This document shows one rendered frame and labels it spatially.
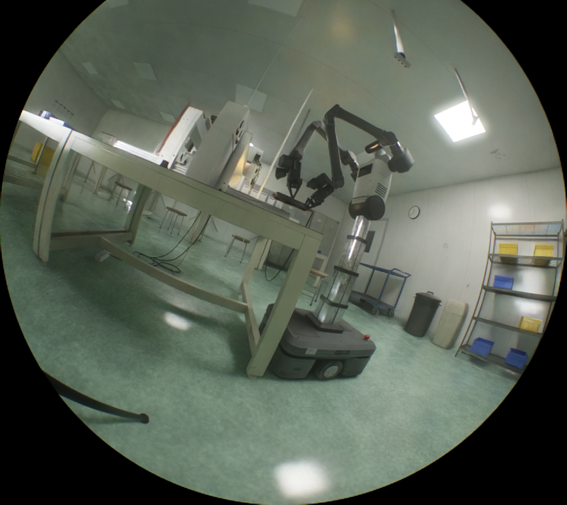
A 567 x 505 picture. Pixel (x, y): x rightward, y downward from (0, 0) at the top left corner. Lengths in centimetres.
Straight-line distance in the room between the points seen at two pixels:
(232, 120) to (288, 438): 136
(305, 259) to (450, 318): 261
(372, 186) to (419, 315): 233
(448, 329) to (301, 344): 245
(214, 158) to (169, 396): 98
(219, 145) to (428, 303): 305
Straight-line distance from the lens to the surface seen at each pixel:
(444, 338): 307
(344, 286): 112
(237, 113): 98
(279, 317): 77
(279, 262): 524
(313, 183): 102
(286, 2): 236
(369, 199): 113
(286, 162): 96
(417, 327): 311
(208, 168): 85
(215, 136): 91
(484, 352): 284
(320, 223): 559
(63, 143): 129
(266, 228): 66
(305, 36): 244
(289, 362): 95
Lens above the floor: 66
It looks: 7 degrees up
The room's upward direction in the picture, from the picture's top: 21 degrees clockwise
